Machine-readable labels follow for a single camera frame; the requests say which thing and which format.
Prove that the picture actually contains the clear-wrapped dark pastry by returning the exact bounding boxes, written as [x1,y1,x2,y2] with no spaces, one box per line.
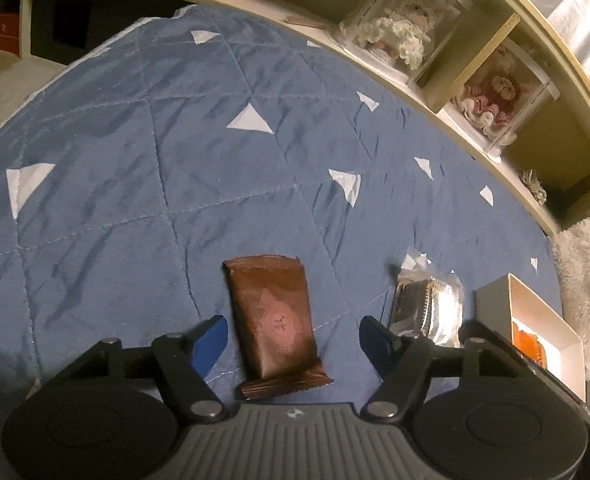
[389,249,464,349]

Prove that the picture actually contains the brown snack packet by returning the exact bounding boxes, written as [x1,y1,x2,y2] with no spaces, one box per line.
[222,255,335,401]

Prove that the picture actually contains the white cardboard box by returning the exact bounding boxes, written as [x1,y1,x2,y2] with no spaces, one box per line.
[475,272,587,402]

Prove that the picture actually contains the cream wooden shelf unit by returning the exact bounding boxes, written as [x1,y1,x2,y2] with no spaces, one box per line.
[0,0,590,237]

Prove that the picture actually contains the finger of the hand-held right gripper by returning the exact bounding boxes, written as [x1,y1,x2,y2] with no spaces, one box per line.
[462,321,546,377]

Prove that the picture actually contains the small grey ornament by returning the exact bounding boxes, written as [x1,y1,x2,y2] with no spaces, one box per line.
[519,168,549,207]

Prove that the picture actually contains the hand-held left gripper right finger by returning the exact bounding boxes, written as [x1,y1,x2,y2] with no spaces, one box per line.
[357,315,496,422]

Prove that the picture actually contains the blue quilted blanket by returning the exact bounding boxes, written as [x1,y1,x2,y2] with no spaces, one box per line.
[0,4,568,411]

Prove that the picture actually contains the red box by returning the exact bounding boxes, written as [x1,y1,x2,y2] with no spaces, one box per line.
[0,11,21,54]

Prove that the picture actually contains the clear case with pink doll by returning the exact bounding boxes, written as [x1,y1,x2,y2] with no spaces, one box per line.
[442,41,561,157]

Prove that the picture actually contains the clear case with white doll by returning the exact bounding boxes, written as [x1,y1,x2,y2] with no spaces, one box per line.
[338,0,474,84]

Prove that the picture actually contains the orange snack packet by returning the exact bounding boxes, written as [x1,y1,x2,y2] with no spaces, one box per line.
[511,326,550,367]

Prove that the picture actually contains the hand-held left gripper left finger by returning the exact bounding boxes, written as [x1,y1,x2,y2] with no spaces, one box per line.
[82,314,231,424]

